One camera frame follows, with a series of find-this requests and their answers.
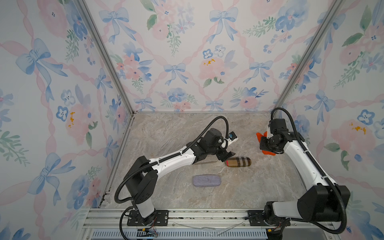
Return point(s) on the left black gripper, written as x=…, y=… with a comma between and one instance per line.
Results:
x=224, y=155

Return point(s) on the orange microfiber cloth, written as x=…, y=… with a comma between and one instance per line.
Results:
x=262, y=138

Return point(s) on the purple eyeglass case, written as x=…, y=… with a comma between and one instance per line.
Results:
x=207, y=181

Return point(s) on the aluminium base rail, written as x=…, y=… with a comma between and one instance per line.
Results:
x=183, y=224

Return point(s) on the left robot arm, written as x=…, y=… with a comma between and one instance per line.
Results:
x=142, y=178

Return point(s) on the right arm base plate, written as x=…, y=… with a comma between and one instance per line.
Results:
x=260, y=218

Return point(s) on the plaid eyeglass case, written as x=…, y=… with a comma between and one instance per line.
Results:
x=238, y=162

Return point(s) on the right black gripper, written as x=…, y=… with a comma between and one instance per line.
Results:
x=262, y=145

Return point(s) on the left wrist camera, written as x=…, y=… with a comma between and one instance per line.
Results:
x=232, y=137

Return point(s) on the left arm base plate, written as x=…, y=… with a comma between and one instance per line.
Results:
x=159, y=218

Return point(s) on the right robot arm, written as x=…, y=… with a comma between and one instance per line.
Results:
x=323, y=201

